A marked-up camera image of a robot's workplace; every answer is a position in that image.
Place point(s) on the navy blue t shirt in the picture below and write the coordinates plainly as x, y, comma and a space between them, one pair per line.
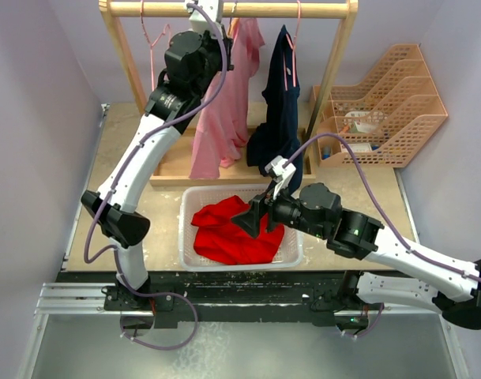
278, 135

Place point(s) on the white plastic basket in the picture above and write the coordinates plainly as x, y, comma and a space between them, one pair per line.
289, 254

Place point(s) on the red t shirt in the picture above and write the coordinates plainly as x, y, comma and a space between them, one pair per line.
219, 240

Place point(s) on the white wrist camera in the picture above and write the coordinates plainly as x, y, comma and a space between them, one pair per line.
281, 171
206, 16

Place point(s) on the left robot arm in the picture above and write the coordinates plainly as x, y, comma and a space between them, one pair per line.
192, 60

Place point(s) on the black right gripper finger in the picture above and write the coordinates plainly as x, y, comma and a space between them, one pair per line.
250, 220
272, 223

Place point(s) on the white red label box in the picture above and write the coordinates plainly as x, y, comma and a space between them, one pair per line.
356, 147

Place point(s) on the wooden clothes rack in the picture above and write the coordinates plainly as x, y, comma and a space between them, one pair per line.
171, 171

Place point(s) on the pink t shirt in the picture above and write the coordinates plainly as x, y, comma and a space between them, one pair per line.
221, 130

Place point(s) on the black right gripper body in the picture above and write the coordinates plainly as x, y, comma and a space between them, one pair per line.
287, 212

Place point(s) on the pink plastic file organizer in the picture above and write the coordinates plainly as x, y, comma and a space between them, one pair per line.
395, 108

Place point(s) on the grey blue bottle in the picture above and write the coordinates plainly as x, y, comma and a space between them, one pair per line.
326, 152

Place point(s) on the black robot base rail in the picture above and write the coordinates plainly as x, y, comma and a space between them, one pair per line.
319, 298

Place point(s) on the wooden hanger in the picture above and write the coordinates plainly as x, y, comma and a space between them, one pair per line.
233, 21

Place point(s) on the aluminium frame rail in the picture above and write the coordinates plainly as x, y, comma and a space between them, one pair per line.
72, 299

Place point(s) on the pink wire hanger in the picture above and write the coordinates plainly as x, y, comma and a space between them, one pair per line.
166, 32
292, 43

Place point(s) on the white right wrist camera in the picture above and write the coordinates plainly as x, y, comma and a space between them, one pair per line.
281, 171

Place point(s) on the pink wire hanger under navy shirt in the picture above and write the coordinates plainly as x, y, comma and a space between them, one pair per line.
292, 43

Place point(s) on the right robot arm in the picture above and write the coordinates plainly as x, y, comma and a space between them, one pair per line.
430, 280

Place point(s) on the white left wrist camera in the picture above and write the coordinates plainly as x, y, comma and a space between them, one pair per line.
206, 16

